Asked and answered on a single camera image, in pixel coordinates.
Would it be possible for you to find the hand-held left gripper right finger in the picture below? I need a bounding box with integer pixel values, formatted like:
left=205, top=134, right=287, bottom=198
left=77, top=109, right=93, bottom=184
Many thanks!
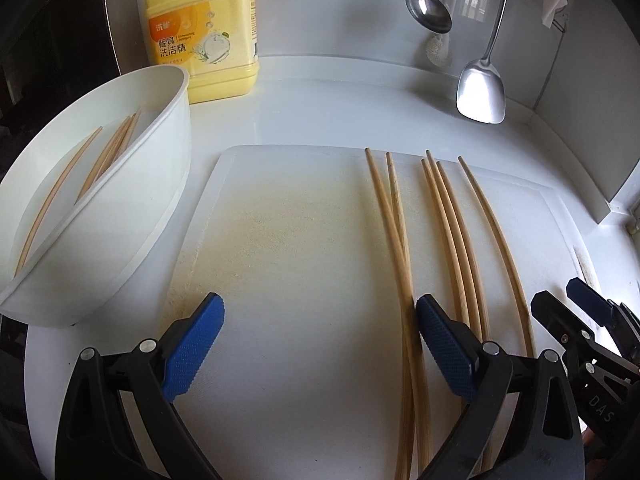
left=416, top=294, right=586, bottom=480

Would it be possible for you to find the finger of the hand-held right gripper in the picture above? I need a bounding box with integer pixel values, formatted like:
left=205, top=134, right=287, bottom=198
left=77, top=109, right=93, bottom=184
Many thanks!
left=565, top=278, right=640, bottom=347
left=530, top=289, right=627, bottom=367

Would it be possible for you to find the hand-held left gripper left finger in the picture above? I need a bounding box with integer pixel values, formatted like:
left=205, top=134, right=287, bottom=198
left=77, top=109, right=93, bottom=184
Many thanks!
left=55, top=294, right=226, bottom=480

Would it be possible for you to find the group of wooden chopsticks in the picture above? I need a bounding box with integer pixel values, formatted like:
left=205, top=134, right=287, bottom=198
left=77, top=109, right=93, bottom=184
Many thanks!
left=364, top=147, right=540, bottom=480

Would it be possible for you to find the white plastic bowl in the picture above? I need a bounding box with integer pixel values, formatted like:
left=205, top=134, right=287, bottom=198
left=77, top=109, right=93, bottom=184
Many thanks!
left=0, top=64, right=192, bottom=329

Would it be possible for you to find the thin wooden chopstick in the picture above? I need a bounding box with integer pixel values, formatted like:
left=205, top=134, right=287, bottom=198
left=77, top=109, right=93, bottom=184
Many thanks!
left=87, top=114, right=137, bottom=189
left=75, top=118, right=132, bottom=202
left=14, top=126, right=104, bottom=277
left=100, top=108, right=143, bottom=177

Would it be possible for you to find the white plastic cutting board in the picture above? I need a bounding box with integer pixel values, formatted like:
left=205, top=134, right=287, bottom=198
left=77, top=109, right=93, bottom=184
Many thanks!
left=160, top=144, right=599, bottom=480

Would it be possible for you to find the steel spatula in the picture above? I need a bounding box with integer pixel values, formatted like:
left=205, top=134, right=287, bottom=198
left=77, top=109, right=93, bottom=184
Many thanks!
left=455, top=0, right=519, bottom=125

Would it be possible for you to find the yellow dish soap bottle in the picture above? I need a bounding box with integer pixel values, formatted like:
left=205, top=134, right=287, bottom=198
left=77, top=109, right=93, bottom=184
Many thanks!
left=128, top=0, right=262, bottom=106

